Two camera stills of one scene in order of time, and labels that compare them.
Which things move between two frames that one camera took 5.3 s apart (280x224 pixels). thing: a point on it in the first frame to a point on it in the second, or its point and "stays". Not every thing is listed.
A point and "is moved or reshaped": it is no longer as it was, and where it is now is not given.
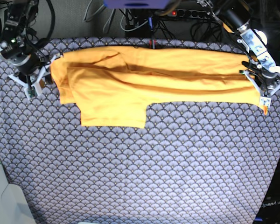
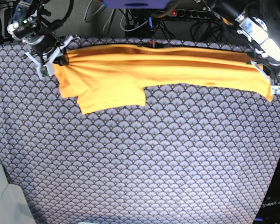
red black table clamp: (152, 43) stays
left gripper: (28, 63) to (42, 44)
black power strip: (189, 13) stays
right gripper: (267, 79) to (276, 69)
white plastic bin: (9, 203) stays
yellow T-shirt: (114, 85) is moved or reshaped
